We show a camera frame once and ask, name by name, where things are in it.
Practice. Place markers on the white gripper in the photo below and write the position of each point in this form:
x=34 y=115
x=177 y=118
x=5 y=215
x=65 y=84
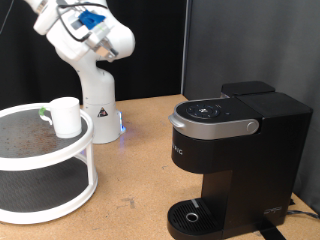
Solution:
x=53 y=23

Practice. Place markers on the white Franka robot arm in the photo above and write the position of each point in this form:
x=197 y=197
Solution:
x=96 y=86

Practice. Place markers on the black Keurig coffee machine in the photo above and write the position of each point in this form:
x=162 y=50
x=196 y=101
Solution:
x=266 y=160

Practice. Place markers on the blue plastic clip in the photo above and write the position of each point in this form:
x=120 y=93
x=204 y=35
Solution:
x=90 y=18

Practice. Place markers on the black curtain backdrop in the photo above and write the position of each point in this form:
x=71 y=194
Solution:
x=143 y=80

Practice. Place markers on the white two-tier turntable shelf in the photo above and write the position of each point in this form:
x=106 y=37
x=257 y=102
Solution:
x=43 y=163

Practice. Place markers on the grey partition panel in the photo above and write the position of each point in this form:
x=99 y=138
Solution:
x=293 y=50

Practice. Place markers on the black round drip tray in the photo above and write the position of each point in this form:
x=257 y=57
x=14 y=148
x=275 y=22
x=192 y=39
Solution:
x=193 y=226

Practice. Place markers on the black tape strip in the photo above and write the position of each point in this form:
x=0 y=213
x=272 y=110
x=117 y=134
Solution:
x=270 y=231

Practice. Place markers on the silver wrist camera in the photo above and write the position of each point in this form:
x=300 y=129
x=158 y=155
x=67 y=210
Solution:
x=100 y=32

